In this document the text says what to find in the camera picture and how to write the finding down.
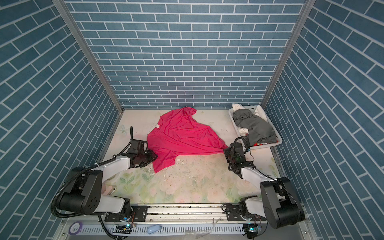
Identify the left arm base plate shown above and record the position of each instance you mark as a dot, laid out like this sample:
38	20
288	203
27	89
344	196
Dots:
136	214

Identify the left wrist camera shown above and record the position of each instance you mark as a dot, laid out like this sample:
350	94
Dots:
138	147

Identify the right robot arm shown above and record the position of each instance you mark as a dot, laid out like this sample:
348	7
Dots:
278	204

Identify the green circuit board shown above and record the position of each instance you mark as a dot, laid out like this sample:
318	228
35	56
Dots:
123	229
251	231

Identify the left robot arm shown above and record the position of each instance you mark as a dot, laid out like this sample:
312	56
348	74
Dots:
82	191

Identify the aluminium mounting rail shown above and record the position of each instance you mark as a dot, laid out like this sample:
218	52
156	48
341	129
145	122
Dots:
187	211

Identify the white slotted cable duct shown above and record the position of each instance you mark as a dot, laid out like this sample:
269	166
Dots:
176	230

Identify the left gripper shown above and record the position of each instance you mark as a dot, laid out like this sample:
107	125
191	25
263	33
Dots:
152	157

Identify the white plastic laundry basket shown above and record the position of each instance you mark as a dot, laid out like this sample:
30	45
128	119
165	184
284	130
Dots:
279	138

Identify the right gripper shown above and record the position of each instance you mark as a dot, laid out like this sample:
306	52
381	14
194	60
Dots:
227	151

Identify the pink t shirt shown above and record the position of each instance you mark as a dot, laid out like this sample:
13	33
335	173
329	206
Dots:
177	133

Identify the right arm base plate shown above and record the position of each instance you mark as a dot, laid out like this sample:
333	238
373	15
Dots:
234	213

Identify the grey t shirt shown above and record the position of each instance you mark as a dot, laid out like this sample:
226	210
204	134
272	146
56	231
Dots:
261	132

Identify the purple tape roll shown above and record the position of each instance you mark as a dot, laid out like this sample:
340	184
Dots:
75	228

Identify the right green circuit board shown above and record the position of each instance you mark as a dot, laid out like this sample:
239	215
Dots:
251	231

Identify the left green circuit board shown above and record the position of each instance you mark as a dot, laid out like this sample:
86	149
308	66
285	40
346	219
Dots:
123	229

